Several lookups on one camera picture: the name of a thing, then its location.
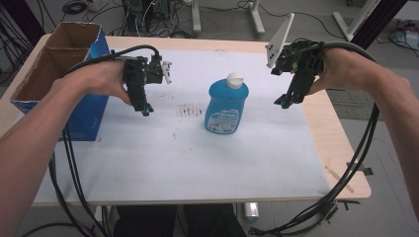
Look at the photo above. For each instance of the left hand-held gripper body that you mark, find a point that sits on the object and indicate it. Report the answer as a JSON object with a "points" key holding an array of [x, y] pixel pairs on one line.
{"points": [[145, 70]]}

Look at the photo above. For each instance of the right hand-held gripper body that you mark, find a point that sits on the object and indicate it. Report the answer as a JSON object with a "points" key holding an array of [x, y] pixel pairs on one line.
{"points": [[301, 59]]}

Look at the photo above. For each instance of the blue cardboard box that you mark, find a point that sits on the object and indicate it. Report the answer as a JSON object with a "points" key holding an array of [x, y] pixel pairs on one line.
{"points": [[89, 121]]}

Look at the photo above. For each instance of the blue detergent bottle white cap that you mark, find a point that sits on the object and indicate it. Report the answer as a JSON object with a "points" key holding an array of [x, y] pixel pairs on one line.
{"points": [[225, 105]]}

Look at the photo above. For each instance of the person's left hand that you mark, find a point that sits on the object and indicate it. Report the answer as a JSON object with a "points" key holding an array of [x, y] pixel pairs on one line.
{"points": [[95, 80]]}

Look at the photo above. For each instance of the person's right hand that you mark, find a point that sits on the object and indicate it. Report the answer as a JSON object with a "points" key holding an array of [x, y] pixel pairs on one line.
{"points": [[346, 70]]}

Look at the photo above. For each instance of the grey floor mat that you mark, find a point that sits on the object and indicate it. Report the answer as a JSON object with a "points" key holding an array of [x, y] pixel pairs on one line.
{"points": [[352, 105]]}

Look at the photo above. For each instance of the black computer tower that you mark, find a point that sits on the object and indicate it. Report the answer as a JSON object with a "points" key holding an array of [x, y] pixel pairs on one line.
{"points": [[145, 13]]}

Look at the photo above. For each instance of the white stand leg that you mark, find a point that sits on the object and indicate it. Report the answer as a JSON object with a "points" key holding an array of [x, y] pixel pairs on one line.
{"points": [[257, 18], [196, 16]]}

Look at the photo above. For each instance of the white stand base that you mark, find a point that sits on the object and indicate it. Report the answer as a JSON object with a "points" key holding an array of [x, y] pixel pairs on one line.
{"points": [[355, 19]]}

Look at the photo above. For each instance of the white foam mat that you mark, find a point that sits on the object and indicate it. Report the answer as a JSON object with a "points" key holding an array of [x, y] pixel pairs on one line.
{"points": [[184, 164]]}

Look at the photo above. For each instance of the person's legs in dark trousers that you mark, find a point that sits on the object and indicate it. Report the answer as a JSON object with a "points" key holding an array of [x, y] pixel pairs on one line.
{"points": [[158, 220]]}

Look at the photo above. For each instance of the silver metal table leg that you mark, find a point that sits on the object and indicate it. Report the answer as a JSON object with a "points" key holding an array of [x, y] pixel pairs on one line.
{"points": [[251, 211]]}

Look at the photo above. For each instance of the black metal post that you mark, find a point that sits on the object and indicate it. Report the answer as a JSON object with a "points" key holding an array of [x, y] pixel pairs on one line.
{"points": [[378, 23]]}

